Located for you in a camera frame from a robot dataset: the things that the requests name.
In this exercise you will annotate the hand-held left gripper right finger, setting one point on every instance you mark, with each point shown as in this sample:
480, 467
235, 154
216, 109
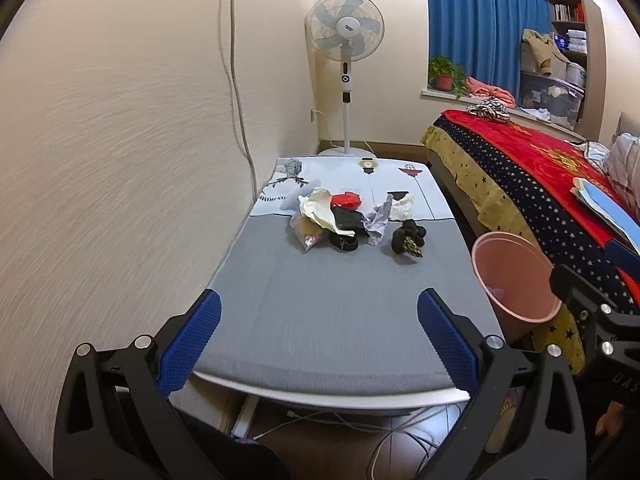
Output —
447, 342

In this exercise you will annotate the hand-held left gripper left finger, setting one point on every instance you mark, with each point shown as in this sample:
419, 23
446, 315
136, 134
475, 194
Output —
192, 345

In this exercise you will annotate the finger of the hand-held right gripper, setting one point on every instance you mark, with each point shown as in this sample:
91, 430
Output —
575, 287
625, 257

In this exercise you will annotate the pink bin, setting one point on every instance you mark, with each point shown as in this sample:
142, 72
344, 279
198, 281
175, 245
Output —
505, 280

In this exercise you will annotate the dark brown wrapper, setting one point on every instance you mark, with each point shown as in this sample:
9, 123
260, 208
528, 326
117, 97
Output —
407, 237

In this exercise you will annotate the grey paper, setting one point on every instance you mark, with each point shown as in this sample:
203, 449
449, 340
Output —
377, 225

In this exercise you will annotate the white tissue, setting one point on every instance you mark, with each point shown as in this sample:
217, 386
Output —
404, 206

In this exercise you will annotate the black packet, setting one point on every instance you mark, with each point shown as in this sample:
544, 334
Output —
350, 220

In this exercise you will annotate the clear plastic bag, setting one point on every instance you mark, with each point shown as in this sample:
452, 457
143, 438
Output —
305, 235

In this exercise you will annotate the red packet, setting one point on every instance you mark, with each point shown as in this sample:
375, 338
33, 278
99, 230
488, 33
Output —
345, 201

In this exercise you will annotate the cream paper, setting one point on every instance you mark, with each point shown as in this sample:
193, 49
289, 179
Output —
317, 207

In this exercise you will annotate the person's right hand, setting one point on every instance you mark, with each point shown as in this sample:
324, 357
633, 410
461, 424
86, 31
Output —
607, 420

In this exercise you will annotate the blue white folded towel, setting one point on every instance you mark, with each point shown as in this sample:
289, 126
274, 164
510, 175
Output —
605, 202

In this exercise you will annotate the white pillow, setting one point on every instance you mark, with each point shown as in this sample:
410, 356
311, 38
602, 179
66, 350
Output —
627, 160

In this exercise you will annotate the grey and white table cover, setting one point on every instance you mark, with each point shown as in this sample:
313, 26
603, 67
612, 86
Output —
325, 320

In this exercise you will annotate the grey bed headboard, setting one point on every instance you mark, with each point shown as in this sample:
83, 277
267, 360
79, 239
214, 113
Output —
630, 122

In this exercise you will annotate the white table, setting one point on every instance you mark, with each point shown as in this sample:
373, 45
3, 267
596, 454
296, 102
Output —
325, 400

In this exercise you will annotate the bed with red blanket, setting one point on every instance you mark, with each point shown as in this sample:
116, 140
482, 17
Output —
520, 160

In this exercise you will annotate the clear storage box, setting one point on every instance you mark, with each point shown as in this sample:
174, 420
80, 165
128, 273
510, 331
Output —
545, 95

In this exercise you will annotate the steel pot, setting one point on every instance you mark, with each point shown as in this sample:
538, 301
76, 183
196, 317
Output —
575, 74

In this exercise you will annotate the striped cloth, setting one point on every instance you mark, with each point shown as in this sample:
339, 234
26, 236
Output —
492, 110

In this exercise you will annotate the pink clothes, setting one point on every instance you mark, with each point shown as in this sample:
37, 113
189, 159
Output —
487, 91

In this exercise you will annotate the beige jacket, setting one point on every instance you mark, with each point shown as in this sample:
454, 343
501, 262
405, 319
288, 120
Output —
540, 50

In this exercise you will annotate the blue and white package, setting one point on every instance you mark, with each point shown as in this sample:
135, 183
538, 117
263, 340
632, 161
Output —
560, 42

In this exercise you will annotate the white windowsill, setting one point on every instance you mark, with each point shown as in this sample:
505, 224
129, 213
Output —
437, 96

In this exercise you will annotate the wooden bookshelf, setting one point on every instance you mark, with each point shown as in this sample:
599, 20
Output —
570, 25

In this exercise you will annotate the potted green plant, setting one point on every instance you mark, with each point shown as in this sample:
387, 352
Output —
444, 77

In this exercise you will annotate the row of books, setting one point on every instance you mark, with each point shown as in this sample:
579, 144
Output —
567, 12

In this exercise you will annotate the blue curtain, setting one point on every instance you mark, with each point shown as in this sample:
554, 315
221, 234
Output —
475, 25

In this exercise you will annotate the white standing fan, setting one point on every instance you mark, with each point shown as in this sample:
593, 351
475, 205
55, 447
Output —
345, 27

